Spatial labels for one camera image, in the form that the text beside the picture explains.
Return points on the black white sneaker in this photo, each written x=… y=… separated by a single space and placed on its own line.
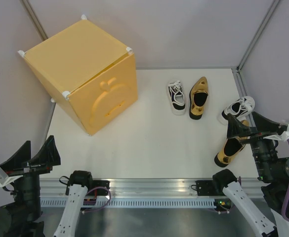
x=240 y=109
x=176 y=97

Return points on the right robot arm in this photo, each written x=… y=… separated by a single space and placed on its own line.
x=275 y=193

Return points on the aluminium frame post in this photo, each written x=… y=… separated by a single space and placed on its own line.
x=267 y=18
x=34 y=19

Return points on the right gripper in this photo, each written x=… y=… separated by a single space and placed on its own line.
x=264 y=125

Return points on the yellow shoe cabinet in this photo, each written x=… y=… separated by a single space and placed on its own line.
x=73 y=57

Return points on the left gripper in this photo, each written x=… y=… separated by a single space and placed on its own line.
x=49 y=155

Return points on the gold shoe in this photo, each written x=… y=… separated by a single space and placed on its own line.
x=198 y=97
x=231 y=148

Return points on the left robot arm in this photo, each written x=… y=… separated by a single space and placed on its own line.
x=19 y=219

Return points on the gold shoe far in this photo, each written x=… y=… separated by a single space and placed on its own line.
x=198 y=97

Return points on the aluminium frame rail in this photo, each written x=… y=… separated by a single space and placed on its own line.
x=131 y=188
x=240 y=82

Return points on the aluminium frame post right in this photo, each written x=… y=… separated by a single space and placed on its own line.
x=267 y=18

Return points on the aluminium frame rail front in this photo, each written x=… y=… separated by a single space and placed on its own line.
x=131 y=188

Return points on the white slotted cable duct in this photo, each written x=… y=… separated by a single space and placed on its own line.
x=207 y=203

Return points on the aluminium frame rail right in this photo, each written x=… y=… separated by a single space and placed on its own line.
x=240 y=82

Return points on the aluminium frame post left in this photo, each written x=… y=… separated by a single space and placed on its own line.
x=34 y=19

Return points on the yellow cabinet door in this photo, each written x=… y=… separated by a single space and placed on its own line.
x=106 y=96

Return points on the gold shoe near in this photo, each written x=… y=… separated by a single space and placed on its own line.
x=231 y=148

